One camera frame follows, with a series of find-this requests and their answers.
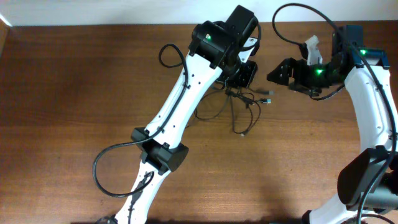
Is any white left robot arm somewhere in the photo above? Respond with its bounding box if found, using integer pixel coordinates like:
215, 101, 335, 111
110, 6, 259, 223

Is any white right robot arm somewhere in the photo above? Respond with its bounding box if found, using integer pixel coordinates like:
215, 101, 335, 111
267, 25, 397, 223

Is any black cable bundle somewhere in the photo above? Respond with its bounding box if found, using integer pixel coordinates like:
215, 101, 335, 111
185, 85, 275, 136

